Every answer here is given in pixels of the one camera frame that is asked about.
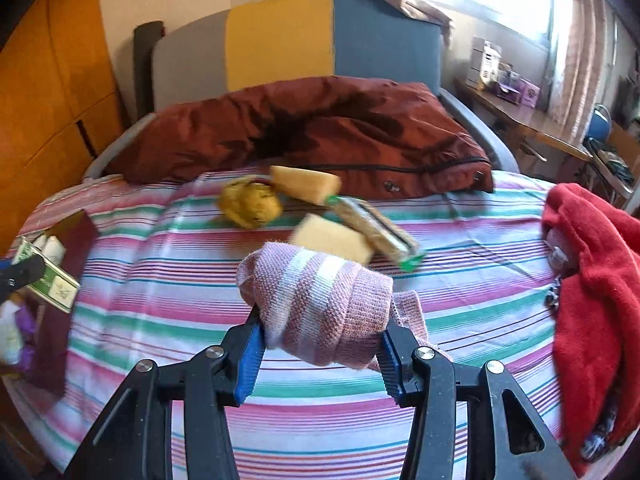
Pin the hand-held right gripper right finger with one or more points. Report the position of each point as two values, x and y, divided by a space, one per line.
391 365

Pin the rectangular tin box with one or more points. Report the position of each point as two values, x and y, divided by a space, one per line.
50 355

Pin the red fleece garment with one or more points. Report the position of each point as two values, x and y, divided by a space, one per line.
595 310

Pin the grey bed rail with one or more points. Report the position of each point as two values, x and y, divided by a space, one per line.
117 142
480 130

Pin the white desk organizer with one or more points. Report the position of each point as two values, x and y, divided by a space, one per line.
482 62

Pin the wooden wardrobe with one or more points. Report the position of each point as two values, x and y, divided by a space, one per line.
45 85

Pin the yellow sponge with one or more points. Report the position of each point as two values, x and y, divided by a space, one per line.
330 237
305 182

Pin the wooden desk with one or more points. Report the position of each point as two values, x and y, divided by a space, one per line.
530 120

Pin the yellow plush toy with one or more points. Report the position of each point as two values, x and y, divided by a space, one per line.
250 205

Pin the grey yellow blue headboard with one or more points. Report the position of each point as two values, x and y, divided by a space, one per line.
280 35

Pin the green-ended snack bar packet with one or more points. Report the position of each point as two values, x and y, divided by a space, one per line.
372 227

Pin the purple box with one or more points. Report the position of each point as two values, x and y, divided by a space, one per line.
530 92

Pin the printed white carton box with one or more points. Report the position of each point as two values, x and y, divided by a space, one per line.
55 285

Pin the purple packet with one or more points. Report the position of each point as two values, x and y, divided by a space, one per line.
27 332

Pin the plain white carton box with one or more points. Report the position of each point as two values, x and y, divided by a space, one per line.
52 247

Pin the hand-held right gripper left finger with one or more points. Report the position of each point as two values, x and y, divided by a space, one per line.
247 360

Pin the blue chair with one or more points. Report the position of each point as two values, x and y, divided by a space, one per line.
599 125

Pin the pink knit cloth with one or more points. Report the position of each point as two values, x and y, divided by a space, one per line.
320 300

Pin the pale tissue packet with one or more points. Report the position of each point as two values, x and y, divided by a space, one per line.
7 332

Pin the black panel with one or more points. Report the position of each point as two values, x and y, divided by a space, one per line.
146 70

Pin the striped blanket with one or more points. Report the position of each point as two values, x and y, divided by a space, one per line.
175 270

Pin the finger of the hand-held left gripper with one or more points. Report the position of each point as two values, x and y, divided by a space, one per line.
20 270

